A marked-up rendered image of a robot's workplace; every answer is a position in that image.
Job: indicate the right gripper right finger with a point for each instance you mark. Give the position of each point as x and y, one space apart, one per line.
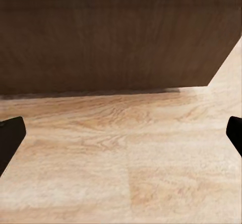
234 132

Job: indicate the cabinet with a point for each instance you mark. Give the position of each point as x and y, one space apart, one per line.
58 46

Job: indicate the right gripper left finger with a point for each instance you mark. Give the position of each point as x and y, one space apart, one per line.
12 133

